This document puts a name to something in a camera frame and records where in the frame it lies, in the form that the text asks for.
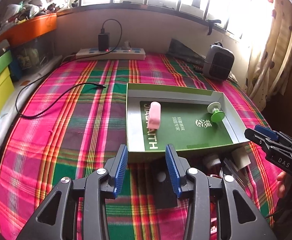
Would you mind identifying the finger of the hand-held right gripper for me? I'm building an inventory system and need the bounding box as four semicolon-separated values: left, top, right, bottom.
244;128;292;155
254;125;292;147

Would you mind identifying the green white suction toy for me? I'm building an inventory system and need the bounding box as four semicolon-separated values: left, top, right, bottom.
207;102;226;122

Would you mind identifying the black silver stapler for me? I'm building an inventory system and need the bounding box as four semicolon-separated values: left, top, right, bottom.
223;159;249;188

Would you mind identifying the green cardboard box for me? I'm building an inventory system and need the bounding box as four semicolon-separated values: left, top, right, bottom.
125;83;252;164

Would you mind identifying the pink eraser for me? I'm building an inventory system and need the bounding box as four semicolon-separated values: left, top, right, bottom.
147;102;161;130

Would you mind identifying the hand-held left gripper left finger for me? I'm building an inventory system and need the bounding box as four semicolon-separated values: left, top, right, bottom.
16;144;129;240

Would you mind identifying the white power strip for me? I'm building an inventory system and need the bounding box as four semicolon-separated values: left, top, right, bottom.
76;47;146;61

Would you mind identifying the black device with clear end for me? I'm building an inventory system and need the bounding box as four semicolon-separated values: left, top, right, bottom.
150;156;179;208

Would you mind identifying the spotted cream curtain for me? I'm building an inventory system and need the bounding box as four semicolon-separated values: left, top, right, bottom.
245;0;292;110

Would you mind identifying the orange bin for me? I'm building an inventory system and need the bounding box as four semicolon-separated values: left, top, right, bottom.
0;12;58;47

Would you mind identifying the black loose cable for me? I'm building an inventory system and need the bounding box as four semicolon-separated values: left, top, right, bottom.
16;83;107;118

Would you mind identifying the black charger cable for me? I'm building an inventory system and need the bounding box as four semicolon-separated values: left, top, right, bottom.
101;19;123;52

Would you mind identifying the black charger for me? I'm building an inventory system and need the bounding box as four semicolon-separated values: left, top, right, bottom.
98;32;110;52

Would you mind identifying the white ribbed cap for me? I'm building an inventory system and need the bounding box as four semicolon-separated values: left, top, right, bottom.
202;154;222;167

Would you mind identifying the grey space heater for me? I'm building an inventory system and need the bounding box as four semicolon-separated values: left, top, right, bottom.
202;42;234;81

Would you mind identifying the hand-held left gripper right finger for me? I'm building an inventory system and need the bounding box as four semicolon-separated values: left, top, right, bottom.
165;144;278;240

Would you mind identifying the black window strap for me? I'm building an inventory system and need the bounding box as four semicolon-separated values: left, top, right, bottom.
207;19;221;35

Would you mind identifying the pile of clutter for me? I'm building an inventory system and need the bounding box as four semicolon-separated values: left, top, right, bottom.
0;0;69;27

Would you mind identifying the pink plaid blanket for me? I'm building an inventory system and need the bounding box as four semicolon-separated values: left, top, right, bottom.
0;52;287;240

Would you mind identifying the person's right hand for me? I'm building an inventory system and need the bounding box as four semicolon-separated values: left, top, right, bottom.
277;171;292;205

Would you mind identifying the dark cloth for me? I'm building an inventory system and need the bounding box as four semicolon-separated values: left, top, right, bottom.
166;38;208;65

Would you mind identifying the blue box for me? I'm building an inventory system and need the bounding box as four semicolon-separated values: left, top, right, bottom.
9;57;23;80

